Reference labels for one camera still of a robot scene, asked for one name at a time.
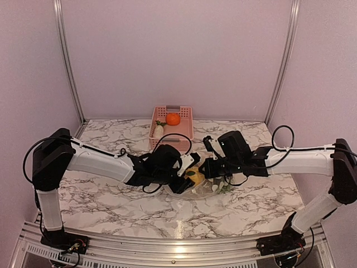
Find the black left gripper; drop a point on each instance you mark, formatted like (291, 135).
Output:
(179, 187)

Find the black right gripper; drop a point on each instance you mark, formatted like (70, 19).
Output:
(211, 173)

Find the yellow fake lemon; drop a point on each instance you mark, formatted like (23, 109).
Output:
(194, 175)

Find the clear zip top bag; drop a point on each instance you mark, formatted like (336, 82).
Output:
(209, 187)

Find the orange fake orange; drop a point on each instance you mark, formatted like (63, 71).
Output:
(173, 119)

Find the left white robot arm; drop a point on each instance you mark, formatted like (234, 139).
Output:
(54, 155)

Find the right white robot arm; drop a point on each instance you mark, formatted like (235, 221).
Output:
(232, 155)

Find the green fake leafy vegetable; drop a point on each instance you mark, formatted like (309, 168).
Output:
(223, 188)

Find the pink plastic basket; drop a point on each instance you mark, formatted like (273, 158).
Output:
(180, 135)

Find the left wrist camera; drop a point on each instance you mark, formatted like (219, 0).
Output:
(183, 163)

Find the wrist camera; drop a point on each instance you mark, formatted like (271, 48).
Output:
(183, 163)
(212, 146)

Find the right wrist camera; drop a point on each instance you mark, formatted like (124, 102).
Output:
(212, 146)

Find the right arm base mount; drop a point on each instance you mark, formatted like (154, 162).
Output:
(279, 243)

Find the front aluminium rail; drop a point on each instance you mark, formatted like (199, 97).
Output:
(105, 250)

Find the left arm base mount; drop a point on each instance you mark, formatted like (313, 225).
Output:
(66, 242)

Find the right aluminium frame post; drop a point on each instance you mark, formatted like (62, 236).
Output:
(287, 53)

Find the aluminium frame post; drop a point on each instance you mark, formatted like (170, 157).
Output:
(287, 53)
(60, 24)

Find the left aluminium frame post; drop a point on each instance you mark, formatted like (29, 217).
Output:
(60, 24)

